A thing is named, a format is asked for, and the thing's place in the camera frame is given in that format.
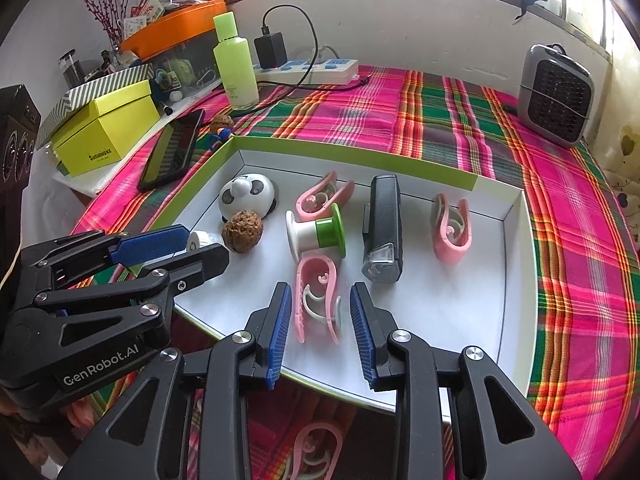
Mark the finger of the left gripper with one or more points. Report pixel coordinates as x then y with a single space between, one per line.
71 259
171 276

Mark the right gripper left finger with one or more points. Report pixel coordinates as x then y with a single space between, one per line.
145 435

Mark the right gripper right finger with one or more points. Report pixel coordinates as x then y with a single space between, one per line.
497 433

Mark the pink clip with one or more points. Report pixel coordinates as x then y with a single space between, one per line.
451 230
315 453
316 203
316 297

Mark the person's left hand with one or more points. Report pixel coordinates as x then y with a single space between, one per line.
82 414

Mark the brown walnut in box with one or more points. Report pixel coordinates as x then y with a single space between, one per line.
243 231

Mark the plaid pink green tablecloth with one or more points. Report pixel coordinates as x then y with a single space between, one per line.
585 381

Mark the black smartphone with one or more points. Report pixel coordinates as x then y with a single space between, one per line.
171 155

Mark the white panda toy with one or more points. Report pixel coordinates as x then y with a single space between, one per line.
253 192

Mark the black speaker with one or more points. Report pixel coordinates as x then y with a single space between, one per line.
20 121

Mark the yellow cardboard box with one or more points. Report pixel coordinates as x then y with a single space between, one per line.
105 130

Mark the white green spool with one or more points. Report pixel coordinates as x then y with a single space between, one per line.
310 235

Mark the blue orange small toy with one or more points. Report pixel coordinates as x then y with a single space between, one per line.
218 138

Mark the striped grey white box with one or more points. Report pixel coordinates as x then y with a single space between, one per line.
78 97

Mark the brown walnut on cloth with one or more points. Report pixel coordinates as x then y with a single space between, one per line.
220 121

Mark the green white cardboard box tray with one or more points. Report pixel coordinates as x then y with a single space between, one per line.
488 300

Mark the black bike light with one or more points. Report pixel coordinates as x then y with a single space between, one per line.
382 231

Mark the orange-lidded clear container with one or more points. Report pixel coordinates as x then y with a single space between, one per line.
179 49

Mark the green lotion bottle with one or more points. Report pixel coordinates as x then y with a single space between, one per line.
235 65

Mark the white power strip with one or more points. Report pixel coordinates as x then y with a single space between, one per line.
333 71

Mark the floral white curtain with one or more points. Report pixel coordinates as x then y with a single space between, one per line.
619 130

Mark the grey small heater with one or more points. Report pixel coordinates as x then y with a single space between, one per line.
556 95

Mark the black charger with cable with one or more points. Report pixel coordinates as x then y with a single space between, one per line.
271 52

